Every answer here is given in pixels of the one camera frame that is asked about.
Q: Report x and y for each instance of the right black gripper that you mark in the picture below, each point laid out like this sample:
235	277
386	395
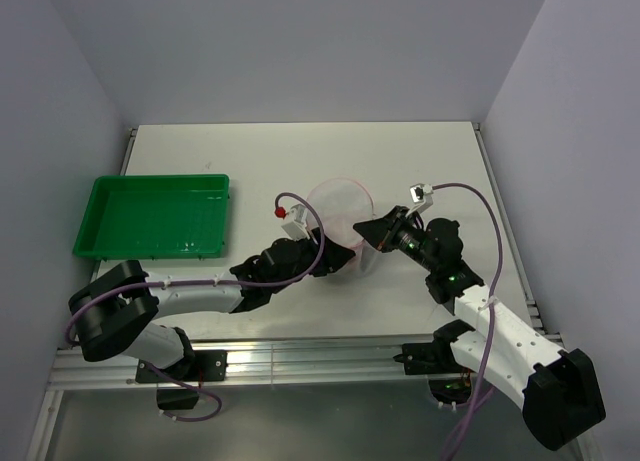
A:
385	229

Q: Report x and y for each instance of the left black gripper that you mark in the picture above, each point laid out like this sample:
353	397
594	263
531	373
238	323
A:
337	256

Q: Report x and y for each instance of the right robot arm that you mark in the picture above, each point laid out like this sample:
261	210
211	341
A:
557	391

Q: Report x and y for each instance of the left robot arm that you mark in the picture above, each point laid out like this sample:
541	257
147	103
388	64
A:
117	313

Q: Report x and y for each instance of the green plastic tray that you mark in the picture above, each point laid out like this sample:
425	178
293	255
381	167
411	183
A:
155	217

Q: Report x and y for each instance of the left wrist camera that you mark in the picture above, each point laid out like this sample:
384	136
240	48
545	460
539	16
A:
293	221

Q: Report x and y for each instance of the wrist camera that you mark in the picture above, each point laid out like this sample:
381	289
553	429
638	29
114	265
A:
422	198
293	221

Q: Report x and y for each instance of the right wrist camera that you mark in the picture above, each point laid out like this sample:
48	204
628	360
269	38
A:
422	198

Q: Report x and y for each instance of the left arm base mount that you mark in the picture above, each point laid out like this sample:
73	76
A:
207	366

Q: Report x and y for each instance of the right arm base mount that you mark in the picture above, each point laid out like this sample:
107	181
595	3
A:
449	382

